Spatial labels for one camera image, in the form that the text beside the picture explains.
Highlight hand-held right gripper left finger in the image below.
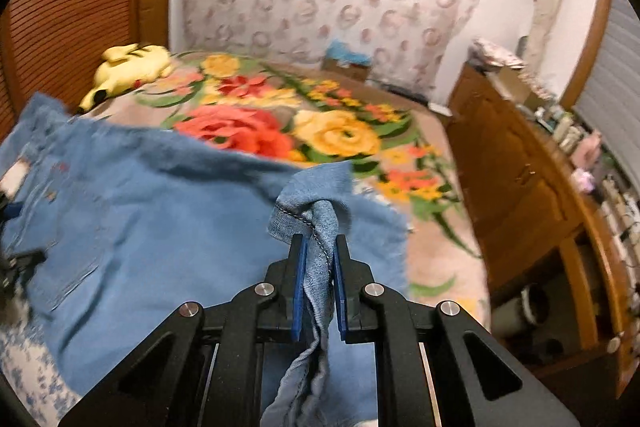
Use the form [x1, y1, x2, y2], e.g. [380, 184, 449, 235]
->
[57, 234, 308, 427]

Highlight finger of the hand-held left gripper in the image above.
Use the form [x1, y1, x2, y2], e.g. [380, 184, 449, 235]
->
[0, 193, 24, 228]

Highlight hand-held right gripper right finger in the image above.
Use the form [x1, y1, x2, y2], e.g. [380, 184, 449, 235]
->
[334, 234, 581, 427]

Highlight blue denim pants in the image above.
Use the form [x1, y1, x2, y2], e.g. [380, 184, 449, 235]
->
[0, 93, 411, 427]

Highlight blue and white floral sheet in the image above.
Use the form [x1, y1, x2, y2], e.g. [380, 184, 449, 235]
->
[0, 297, 81, 418]

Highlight floral blanket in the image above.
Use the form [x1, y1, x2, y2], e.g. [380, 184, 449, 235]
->
[75, 52, 493, 313]

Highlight white cylindrical cup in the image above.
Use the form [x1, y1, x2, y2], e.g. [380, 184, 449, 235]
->
[492, 284, 548, 338]

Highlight yellow plush toy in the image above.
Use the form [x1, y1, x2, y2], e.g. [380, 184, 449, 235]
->
[77, 43, 173, 112]

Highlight wooden dresser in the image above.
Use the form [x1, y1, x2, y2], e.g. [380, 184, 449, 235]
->
[447, 62, 640, 398]

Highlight brown louvred wardrobe door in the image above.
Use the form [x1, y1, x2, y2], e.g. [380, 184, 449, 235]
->
[0, 0, 181, 138]

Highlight cardboard box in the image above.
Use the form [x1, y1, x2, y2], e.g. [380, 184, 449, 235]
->
[322, 56, 373, 82]

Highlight light blue cloth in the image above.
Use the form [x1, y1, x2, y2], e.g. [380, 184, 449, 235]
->
[327, 39, 371, 64]

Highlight patterned cloth bundle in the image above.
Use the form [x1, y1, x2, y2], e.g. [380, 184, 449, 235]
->
[470, 37, 526, 70]

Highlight pink figurine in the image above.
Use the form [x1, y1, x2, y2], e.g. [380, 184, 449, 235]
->
[575, 132, 604, 168]

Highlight white window blind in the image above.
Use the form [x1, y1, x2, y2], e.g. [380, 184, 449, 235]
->
[572, 0, 640, 168]

